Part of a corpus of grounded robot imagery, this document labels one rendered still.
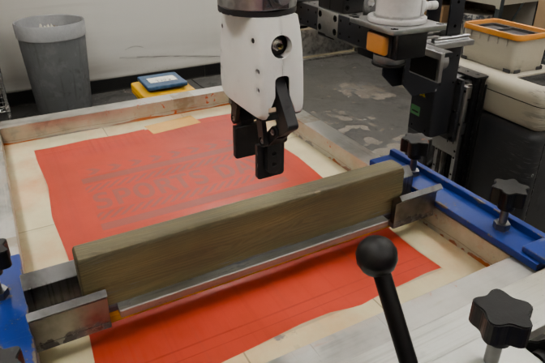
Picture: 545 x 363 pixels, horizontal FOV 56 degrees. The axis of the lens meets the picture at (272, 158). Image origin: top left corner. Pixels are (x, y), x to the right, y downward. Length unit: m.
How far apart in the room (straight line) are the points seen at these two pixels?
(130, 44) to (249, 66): 3.87
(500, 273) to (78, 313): 0.45
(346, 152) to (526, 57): 0.94
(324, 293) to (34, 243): 0.39
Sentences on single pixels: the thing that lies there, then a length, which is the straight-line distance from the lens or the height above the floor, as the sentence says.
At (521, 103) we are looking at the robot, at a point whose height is 0.86.
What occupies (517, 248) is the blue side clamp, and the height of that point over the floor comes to 1.00.
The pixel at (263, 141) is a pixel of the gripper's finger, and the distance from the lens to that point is 0.51.
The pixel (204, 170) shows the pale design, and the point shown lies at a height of 0.96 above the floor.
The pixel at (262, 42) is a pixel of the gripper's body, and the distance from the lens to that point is 0.47.
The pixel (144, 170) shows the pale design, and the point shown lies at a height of 0.96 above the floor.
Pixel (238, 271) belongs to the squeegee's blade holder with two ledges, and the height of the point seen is 0.99.
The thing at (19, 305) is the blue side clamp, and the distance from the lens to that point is 0.59.
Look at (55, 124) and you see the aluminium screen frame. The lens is 1.08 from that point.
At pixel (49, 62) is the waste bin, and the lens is 3.73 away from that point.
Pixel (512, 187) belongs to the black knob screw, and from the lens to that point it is 0.67.
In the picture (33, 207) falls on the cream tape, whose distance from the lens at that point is 0.85.
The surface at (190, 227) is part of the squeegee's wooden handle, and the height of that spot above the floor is 1.06.
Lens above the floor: 1.36
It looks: 26 degrees down
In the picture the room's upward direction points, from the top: straight up
